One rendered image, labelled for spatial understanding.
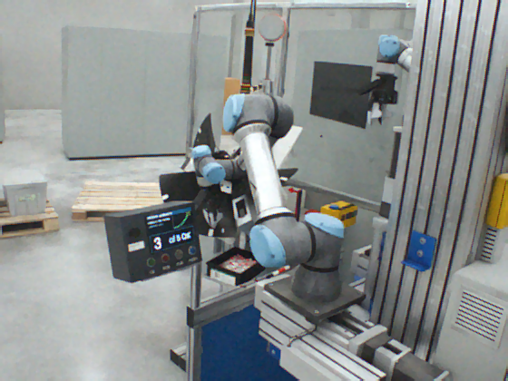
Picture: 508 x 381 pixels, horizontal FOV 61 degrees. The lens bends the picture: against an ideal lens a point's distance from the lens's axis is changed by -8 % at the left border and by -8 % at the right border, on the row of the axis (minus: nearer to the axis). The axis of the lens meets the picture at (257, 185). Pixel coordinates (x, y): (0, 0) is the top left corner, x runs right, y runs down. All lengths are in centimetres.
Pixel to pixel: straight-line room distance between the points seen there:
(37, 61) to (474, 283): 1333
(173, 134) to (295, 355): 666
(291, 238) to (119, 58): 635
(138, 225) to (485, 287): 91
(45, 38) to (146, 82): 681
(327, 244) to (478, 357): 49
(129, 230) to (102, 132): 619
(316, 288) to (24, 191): 362
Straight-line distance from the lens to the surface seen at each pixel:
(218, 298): 167
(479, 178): 119
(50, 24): 1393
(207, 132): 231
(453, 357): 130
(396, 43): 169
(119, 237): 130
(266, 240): 120
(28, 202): 464
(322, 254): 129
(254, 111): 137
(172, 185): 225
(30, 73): 1391
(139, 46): 744
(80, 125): 738
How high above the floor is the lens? 169
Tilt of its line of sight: 15 degrees down
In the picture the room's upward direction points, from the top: 5 degrees clockwise
